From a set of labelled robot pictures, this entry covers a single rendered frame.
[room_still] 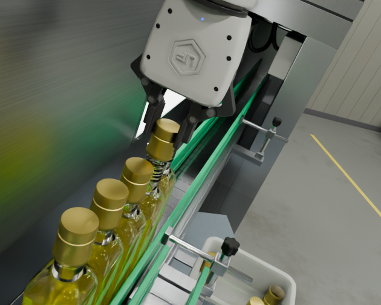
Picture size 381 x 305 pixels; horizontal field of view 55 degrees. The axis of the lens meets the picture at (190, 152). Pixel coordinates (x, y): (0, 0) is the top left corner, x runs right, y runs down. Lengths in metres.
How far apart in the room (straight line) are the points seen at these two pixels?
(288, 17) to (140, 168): 0.99
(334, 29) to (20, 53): 1.09
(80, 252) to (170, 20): 0.24
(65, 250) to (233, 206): 1.29
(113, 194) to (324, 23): 1.07
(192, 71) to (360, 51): 5.07
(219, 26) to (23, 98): 0.21
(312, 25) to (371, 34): 4.11
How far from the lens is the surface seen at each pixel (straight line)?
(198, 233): 1.27
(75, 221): 0.34
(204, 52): 0.39
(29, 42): 0.39
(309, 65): 1.35
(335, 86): 5.47
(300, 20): 1.33
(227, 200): 1.59
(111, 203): 0.38
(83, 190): 0.77
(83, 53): 0.47
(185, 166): 0.99
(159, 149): 0.46
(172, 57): 0.40
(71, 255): 0.35
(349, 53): 5.36
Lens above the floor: 1.57
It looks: 30 degrees down
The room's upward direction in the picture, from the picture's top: 22 degrees clockwise
